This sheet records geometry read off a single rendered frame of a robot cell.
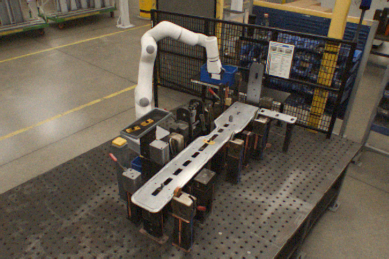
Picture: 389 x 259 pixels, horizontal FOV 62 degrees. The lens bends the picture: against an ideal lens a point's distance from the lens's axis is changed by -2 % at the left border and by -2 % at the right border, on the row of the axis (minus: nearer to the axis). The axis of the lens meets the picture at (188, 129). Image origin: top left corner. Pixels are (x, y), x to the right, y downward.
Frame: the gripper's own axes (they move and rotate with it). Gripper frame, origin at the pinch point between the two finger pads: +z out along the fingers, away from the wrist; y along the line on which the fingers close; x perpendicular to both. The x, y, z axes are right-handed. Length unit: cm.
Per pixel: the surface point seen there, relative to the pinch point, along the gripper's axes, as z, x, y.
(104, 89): 117, 113, -270
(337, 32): -14, 61, 75
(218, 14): 11, 163, -77
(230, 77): 20.8, 35.7, -5.8
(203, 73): 18.5, 33.5, -31.5
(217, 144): 21, -50, 22
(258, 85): 18.5, 24.7, 23.8
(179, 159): 15, -76, 9
